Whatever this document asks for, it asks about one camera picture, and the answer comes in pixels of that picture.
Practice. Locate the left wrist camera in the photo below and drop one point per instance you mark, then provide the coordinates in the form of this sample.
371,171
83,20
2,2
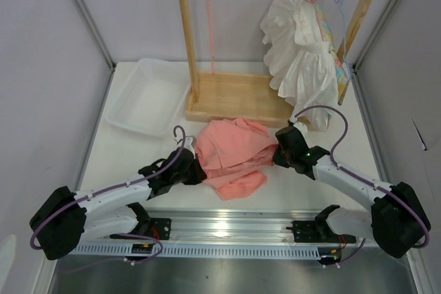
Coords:
187,143

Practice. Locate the pink wire hanger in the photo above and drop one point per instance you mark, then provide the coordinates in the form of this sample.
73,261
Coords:
210,18

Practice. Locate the pink skirt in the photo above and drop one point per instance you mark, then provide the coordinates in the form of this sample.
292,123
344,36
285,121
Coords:
232,154

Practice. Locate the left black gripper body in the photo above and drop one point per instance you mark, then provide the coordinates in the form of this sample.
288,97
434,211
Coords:
191,175

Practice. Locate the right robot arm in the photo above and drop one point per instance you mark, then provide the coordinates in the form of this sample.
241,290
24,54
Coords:
392,215

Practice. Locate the white plastic basket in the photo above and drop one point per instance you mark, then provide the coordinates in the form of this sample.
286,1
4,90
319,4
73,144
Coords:
151,99

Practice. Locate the colourful pastel garment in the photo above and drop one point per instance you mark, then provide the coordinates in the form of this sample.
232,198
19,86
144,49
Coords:
327,36

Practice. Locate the aluminium mounting rail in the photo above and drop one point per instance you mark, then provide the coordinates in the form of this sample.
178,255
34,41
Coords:
228,226

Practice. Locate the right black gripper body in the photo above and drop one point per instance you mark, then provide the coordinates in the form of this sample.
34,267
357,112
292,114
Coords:
282,158

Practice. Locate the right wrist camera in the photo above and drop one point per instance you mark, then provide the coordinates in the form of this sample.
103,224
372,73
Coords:
303,128

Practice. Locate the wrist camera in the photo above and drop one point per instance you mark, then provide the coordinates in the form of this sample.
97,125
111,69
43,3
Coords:
187,143
303,128

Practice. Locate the white ruffled dress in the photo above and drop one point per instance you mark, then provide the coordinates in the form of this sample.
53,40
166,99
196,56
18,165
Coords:
302,69

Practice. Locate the white slotted cable duct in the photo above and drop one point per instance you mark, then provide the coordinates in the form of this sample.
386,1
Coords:
128,249

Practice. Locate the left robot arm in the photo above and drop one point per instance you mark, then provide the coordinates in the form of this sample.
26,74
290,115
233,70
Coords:
68,217

